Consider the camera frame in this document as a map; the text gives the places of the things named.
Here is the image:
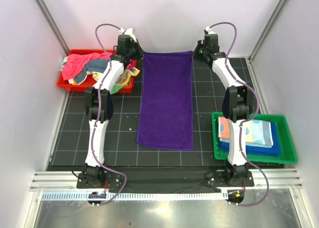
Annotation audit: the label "purple towel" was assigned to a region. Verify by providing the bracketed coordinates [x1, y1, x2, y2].
[137, 51, 193, 151]

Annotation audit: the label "pastel patterned towel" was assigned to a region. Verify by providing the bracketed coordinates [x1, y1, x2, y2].
[217, 117, 274, 148]

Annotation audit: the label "blue towel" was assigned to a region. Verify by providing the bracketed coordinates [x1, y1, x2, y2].
[216, 122, 281, 157]

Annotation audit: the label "pink towel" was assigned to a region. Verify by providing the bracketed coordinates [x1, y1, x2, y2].
[60, 52, 110, 84]

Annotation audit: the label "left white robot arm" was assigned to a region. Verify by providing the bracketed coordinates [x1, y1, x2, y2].
[78, 33, 145, 188]

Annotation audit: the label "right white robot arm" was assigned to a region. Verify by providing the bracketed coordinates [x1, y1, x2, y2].
[192, 31, 258, 186]

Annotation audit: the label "yellow patterned towel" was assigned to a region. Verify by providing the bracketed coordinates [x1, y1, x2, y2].
[72, 59, 141, 87]

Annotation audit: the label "green towel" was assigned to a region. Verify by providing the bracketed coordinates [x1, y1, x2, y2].
[110, 85, 124, 95]

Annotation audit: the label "red plastic bin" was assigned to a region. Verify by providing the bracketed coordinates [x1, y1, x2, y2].
[56, 49, 135, 94]

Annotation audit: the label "black grid mat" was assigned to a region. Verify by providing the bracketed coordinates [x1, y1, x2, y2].
[47, 57, 285, 169]

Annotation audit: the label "green plastic bin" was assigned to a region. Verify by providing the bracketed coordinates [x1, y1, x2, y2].
[211, 112, 298, 164]

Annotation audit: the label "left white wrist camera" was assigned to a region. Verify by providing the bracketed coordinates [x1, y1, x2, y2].
[119, 28, 137, 43]

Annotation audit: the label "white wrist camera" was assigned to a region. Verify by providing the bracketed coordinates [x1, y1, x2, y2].
[204, 26, 216, 35]
[119, 28, 137, 43]

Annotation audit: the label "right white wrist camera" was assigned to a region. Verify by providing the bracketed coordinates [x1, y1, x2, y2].
[204, 26, 216, 35]

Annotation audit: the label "right aluminium frame post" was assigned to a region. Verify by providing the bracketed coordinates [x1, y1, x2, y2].
[248, 0, 289, 62]

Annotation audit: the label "aluminium frame post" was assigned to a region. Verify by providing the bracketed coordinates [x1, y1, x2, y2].
[34, 0, 70, 54]
[248, 0, 289, 62]

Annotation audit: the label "left aluminium frame post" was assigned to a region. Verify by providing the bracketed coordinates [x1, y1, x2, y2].
[34, 0, 70, 54]

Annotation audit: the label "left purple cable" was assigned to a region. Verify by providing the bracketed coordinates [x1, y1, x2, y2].
[87, 23, 128, 206]

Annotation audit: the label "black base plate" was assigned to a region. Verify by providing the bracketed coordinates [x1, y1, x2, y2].
[76, 166, 254, 194]

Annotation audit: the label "aluminium front rail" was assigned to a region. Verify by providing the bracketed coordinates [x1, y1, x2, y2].
[29, 168, 303, 191]

